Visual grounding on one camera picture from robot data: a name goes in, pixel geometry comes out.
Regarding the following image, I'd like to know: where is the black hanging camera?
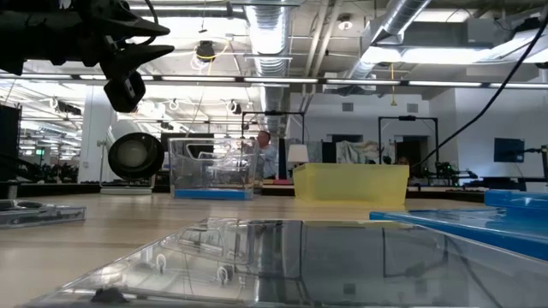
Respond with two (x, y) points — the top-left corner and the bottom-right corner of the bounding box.
(195, 40), (217, 63)

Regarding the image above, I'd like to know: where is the long LED light strip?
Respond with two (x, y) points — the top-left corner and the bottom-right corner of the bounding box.
(0, 73), (548, 89)

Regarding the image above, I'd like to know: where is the yellow plastic bin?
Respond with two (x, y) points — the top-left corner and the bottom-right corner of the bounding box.
(292, 163), (410, 206)

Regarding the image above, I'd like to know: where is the clear plastic bin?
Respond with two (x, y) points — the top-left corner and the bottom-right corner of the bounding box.
(168, 137), (260, 201)

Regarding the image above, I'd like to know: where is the white lampshade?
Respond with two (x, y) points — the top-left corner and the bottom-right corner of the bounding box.
(287, 144), (310, 164)

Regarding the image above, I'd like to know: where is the black aluminium table frame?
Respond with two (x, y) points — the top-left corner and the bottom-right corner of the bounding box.
(0, 181), (487, 203)

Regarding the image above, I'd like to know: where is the black upright panel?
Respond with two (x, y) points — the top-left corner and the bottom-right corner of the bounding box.
(0, 104), (22, 183)

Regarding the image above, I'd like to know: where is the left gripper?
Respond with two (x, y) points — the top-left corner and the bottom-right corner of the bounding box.
(63, 0), (176, 79)

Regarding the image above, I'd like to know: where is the person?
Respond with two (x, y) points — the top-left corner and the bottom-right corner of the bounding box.
(255, 130), (279, 180)

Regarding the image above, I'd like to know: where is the clear black CD jewel case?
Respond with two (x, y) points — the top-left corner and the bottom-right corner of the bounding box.
(16, 217), (548, 308)
(0, 198), (86, 230)

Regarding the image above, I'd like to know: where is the silver ceiling duct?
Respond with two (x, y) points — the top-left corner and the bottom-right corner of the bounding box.
(342, 0), (433, 82)
(243, 0), (296, 133)

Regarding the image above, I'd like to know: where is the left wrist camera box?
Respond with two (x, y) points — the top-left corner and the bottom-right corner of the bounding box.
(104, 70), (146, 114)

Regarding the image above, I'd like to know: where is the blue plastic disc case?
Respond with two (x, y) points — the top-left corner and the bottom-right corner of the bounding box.
(369, 208), (548, 262)
(174, 188), (254, 200)
(484, 189), (548, 211)

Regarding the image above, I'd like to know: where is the black gantry frame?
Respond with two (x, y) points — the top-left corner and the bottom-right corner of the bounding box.
(378, 115), (440, 166)
(241, 110), (306, 145)

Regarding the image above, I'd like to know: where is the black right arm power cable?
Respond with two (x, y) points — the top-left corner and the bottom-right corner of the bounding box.
(411, 15), (548, 170)

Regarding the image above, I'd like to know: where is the dark wall monitor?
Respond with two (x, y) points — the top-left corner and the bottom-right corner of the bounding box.
(493, 137), (526, 163)

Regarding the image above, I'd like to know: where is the crumpled cloth heap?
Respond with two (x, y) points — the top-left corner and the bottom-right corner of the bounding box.
(336, 139), (382, 164)

